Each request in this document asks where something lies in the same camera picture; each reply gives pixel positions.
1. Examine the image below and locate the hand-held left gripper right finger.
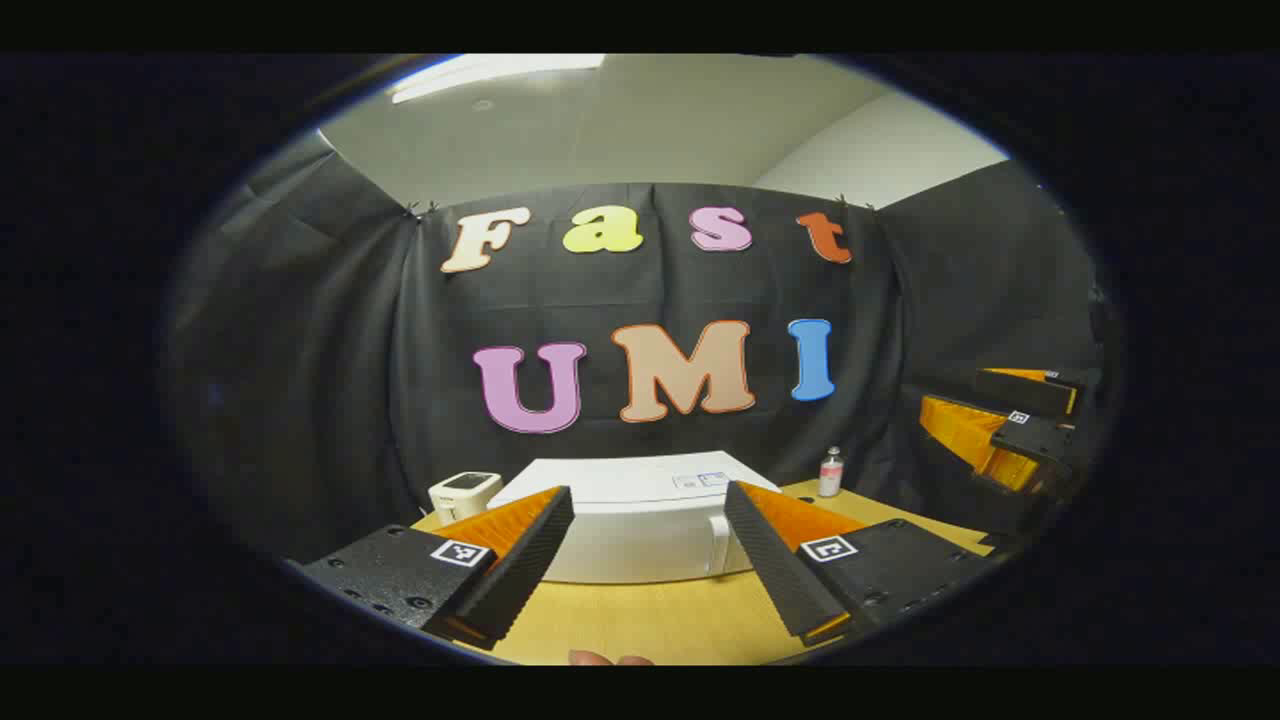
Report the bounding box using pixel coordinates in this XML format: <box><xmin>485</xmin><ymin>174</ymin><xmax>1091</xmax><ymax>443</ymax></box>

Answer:
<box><xmin>724</xmin><ymin>480</ymin><xmax>998</xmax><ymax>644</ymax></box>

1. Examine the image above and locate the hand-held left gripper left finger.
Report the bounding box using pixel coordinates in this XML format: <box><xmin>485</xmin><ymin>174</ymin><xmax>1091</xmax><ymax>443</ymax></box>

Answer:
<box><xmin>300</xmin><ymin>486</ymin><xmax>575</xmax><ymax>650</ymax></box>

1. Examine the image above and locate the white toaster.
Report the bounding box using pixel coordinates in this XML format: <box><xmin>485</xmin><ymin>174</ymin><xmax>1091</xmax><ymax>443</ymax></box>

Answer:
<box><xmin>428</xmin><ymin>470</ymin><xmax>503</xmax><ymax>526</ymax></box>

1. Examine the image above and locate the white microwave oven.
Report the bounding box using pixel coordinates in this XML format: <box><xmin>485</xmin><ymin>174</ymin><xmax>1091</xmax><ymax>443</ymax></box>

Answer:
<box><xmin>487</xmin><ymin>452</ymin><xmax>783</xmax><ymax>584</ymax></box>

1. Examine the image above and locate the black backdrop cloth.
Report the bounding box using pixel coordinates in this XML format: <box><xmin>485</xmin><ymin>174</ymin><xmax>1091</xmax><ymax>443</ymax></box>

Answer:
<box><xmin>165</xmin><ymin>130</ymin><xmax>1111</xmax><ymax>561</ymax></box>

